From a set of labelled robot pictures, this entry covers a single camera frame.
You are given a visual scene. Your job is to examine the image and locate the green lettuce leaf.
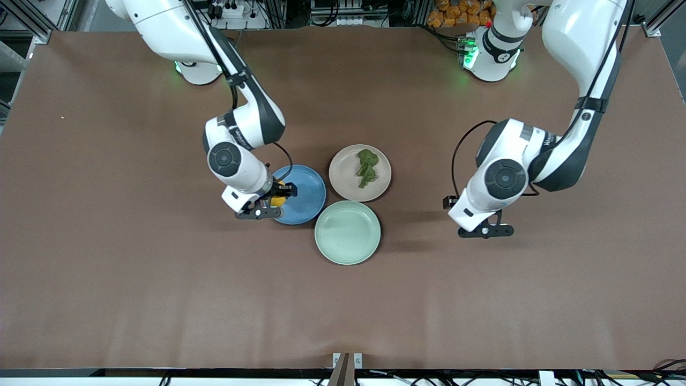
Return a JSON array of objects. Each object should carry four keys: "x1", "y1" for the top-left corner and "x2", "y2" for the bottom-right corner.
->
[{"x1": 356, "y1": 149, "x2": 381, "y2": 189}]

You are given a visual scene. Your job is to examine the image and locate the blue plate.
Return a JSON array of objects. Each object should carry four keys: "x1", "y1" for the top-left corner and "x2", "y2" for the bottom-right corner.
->
[{"x1": 263, "y1": 165, "x2": 327, "y2": 225}]

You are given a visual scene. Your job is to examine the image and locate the beige plate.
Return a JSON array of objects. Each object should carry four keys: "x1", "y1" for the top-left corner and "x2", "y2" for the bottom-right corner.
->
[{"x1": 329, "y1": 144, "x2": 392, "y2": 203}]

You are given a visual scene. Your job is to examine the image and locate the pale green plate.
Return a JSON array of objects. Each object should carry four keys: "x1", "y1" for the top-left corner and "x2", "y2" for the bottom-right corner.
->
[{"x1": 314, "y1": 201, "x2": 382, "y2": 265}]

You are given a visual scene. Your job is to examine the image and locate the white power strip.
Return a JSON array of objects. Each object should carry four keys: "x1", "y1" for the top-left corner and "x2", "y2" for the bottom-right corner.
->
[{"x1": 206, "y1": 0, "x2": 269, "y2": 31}]

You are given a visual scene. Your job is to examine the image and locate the grey electronics box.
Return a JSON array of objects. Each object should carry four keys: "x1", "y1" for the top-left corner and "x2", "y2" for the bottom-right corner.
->
[{"x1": 310, "y1": 0, "x2": 390, "y2": 27}]

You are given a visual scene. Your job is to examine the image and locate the bag of orange items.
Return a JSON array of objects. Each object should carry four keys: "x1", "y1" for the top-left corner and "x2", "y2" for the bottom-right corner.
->
[{"x1": 427, "y1": 0, "x2": 493, "y2": 28}]

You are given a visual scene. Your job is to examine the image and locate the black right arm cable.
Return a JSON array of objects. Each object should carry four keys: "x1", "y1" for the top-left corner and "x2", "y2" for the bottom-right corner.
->
[{"x1": 182, "y1": 0, "x2": 294, "y2": 184}]

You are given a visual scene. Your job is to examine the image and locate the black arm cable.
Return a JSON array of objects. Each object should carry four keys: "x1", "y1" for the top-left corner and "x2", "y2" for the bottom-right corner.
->
[
  {"x1": 182, "y1": 0, "x2": 294, "y2": 184},
  {"x1": 451, "y1": 0, "x2": 636, "y2": 200}
]

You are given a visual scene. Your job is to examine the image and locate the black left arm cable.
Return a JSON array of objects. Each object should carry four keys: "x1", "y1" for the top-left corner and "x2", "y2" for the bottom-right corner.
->
[{"x1": 451, "y1": 0, "x2": 636, "y2": 200}]

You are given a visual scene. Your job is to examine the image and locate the black base cable bundle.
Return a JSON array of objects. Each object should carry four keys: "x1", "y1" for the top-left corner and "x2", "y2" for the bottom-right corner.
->
[{"x1": 426, "y1": 24, "x2": 468, "y2": 54}]

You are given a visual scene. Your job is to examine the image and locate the metal table edge bracket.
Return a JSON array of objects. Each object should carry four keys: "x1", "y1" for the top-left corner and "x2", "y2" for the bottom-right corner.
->
[{"x1": 328, "y1": 352, "x2": 363, "y2": 386}]

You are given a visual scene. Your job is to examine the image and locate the aluminium frame profile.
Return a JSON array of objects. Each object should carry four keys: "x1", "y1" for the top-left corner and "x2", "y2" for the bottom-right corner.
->
[
  {"x1": 632, "y1": 0, "x2": 686, "y2": 38},
  {"x1": 0, "y1": 0, "x2": 73, "y2": 44}
]

